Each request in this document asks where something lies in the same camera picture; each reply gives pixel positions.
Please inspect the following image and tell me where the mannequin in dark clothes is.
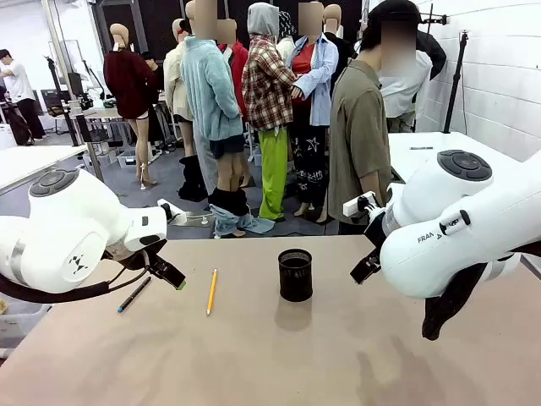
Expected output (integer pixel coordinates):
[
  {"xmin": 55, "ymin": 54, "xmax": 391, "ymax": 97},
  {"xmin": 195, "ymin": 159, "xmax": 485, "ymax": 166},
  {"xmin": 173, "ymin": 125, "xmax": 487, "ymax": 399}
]
[{"xmin": 322, "ymin": 3, "xmax": 357, "ymax": 88}]

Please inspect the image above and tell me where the white table with pen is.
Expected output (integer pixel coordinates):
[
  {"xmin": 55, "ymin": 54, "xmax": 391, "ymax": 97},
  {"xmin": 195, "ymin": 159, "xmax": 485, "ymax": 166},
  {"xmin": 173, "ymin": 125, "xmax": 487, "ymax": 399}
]
[{"xmin": 385, "ymin": 130, "xmax": 541, "ymax": 184}]

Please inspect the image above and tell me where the mannequin with patterned headscarf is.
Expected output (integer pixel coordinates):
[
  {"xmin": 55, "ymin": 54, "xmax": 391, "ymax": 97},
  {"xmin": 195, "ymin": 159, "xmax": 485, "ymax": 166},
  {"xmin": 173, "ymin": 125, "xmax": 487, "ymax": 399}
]
[{"xmin": 276, "ymin": 10, "xmax": 299, "ymax": 61}]

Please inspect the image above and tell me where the white empty table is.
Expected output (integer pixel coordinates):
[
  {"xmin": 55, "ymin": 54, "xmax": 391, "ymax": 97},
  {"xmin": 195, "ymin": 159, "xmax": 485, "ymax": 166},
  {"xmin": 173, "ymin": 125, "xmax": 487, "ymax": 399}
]
[{"xmin": 0, "ymin": 144, "xmax": 89, "ymax": 192}]

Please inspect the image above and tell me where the yellow pencil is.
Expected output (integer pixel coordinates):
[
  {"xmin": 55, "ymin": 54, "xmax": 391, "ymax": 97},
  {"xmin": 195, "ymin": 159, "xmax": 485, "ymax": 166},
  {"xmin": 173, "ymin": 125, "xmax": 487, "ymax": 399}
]
[{"xmin": 205, "ymin": 268, "xmax": 218, "ymax": 316}]

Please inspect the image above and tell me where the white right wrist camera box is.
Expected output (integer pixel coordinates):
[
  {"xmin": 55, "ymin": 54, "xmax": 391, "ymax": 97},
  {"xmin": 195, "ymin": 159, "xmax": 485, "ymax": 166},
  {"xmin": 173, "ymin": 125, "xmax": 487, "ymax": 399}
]
[{"xmin": 342, "ymin": 190, "xmax": 378, "ymax": 217}]

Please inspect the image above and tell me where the mannequin in cream jacket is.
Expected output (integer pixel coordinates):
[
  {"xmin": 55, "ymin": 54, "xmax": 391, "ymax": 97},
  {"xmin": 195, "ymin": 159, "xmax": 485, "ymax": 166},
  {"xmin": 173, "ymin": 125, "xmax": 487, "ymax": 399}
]
[{"xmin": 161, "ymin": 18, "xmax": 196, "ymax": 158}]

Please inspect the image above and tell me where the person in white t-shirt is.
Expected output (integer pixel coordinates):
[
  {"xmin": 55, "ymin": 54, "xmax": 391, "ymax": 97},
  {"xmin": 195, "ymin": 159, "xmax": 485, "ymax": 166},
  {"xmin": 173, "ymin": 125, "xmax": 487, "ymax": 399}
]
[{"xmin": 0, "ymin": 47, "xmax": 47, "ymax": 144}]

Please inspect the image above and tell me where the mannequin in plaid hooded shirt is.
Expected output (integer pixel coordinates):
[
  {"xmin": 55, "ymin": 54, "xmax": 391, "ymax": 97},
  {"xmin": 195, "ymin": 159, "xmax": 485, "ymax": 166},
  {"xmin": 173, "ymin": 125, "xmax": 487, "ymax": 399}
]
[{"xmin": 241, "ymin": 2, "xmax": 298, "ymax": 223}]

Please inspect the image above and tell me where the mannequin in white shirt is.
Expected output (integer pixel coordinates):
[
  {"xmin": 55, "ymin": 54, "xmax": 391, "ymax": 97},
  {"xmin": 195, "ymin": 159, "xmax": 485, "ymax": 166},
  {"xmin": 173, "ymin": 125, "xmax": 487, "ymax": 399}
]
[{"xmin": 377, "ymin": 49, "xmax": 434, "ymax": 133}]

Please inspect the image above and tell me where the grey metal pillar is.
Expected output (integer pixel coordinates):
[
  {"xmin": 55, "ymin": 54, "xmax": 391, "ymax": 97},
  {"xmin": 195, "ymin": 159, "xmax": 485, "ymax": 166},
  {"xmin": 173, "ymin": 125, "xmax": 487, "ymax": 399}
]
[{"xmin": 41, "ymin": 0, "xmax": 107, "ymax": 184}]

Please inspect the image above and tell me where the mannequin in red jacket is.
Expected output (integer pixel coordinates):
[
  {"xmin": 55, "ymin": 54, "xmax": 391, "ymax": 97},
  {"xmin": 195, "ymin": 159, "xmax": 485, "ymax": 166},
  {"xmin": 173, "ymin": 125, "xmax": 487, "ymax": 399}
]
[{"xmin": 216, "ymin": 18, "xmax": 251, "ymax": 124}]

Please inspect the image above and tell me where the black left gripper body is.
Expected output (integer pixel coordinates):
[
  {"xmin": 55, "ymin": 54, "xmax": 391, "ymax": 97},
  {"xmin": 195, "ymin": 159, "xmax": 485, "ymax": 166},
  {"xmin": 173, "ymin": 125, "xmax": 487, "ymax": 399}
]
[{"xmin": 103, "ymin": 238, "xmax": 168, "ymax": 272}]

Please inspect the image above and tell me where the mannequin in maroon sweater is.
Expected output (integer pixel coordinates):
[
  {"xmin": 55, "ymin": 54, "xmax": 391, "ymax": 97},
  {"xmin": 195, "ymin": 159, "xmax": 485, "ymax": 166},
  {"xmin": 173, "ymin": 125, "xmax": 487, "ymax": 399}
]
[{"xmin": 102, "ymin": 23, "xmax": 160, "ymax": 189}]

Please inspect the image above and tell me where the black pen blue tip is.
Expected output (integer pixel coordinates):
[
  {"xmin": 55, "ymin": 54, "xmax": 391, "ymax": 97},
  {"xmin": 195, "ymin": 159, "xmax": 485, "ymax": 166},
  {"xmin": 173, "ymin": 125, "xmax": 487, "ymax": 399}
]
[{"xmin": 117, "ymin": 276, "xmax": 152, "ymax": 315}]

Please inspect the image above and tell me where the mannequin in black jacket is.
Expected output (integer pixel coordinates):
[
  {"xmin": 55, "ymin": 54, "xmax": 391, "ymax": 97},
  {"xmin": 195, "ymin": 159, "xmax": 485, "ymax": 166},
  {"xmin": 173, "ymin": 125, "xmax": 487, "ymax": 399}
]
[{"xmin": 415, "ymin": 30, "xmax": 448, "ymax": 82}]

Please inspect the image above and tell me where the mannequin in blue open shirt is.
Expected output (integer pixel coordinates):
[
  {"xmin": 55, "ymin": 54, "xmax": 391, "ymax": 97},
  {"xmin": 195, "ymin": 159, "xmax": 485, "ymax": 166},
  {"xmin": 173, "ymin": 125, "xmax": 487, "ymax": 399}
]
[{"xmin": 286, "ymin": 2, "xmax": 341, "ymax": 224}]

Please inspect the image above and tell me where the black mesh pen holder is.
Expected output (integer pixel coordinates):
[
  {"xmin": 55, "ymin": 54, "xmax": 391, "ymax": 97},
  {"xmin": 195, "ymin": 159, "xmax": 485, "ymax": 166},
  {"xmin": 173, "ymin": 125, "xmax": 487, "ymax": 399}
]
[{"xmin": 277, "ymin": 248, "xmax": 314, "ymax": 303}]

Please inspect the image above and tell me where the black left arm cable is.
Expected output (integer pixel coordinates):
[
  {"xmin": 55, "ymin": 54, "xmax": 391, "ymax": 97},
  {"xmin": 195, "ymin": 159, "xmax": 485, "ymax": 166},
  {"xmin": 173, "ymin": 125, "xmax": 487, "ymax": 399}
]
[{"xmin": 0, "ymin": 250, "xmax": 153, "ymax": 305}]

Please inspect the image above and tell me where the black tripod stand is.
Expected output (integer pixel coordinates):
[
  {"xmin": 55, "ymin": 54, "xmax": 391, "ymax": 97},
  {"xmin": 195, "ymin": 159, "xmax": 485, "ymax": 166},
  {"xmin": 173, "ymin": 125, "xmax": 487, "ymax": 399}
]
[{"xmin": 442, "ymin": 30, "xmax": 472, "ymax": 134}]

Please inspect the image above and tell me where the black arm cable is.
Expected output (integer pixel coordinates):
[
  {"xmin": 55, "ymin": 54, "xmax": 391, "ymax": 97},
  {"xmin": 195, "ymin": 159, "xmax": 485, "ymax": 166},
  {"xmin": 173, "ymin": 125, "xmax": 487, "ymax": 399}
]
[
  {"xmin": 0, "ymin": 250, "xmax": 153, "ymax": 305},
  {"xmin": 421, "ymin": 250, "xmax": 489, "ymax": 342}
]

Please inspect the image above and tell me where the clear plastic bin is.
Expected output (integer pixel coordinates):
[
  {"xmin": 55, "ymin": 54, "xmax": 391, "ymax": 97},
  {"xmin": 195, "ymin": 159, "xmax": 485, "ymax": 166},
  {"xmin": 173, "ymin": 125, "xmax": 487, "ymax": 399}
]
[{"xmin": 0, "ymin": 295, "xmax": 52, "ymax": 353}]

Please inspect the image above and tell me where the mannequin in light blue fleece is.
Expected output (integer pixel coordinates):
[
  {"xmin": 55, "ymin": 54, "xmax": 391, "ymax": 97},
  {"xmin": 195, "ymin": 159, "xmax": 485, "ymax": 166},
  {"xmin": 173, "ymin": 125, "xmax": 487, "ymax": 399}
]
[{"xmin": 179, "ymin": 0, "xmax": 276, "ymax": 239}]

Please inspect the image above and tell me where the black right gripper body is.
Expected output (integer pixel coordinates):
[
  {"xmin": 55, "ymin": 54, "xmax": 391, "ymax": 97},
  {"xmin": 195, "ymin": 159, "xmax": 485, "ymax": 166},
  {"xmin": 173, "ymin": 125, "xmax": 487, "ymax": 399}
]
[{"xmin": 363, "ymin": 206, "xmax": 388, "ymax": 255}]

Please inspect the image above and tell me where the grey floor storage bin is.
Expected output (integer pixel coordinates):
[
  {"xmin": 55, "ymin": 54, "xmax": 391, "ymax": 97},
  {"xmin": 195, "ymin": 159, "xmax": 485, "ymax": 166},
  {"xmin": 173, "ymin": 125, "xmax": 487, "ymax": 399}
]
[{"xmin": 115, "ymin": 149, "xmax": 139, "ymax": 170}]

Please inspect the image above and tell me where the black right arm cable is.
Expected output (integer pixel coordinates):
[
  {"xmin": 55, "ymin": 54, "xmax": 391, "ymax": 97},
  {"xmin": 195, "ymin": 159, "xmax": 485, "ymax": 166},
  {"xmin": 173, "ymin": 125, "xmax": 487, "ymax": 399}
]
[{"xmin": 421, "ymin": 250, "xmax": 489, "ymax": 342}]

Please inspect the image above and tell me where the person in olive shirt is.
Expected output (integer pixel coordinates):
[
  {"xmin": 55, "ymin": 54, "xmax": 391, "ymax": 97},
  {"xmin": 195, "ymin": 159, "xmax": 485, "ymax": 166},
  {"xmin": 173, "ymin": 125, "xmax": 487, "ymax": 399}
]
[{"xmin": 328, "ymin": 0, "xmax": 424, "ymax": 236}]

